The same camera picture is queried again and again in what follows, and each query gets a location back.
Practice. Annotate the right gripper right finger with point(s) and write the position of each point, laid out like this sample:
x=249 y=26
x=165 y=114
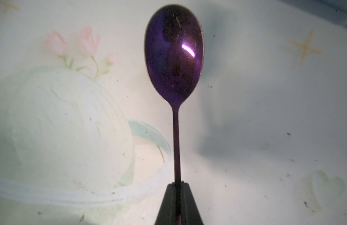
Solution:
x=189 y=213

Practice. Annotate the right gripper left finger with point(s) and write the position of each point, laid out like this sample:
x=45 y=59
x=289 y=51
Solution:
x=167 y=211

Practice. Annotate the purple spoon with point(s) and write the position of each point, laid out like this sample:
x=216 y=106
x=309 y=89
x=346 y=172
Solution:
x=174 y=55

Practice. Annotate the floral table mat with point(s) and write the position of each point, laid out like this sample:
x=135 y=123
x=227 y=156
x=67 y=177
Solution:
x=85 y=139

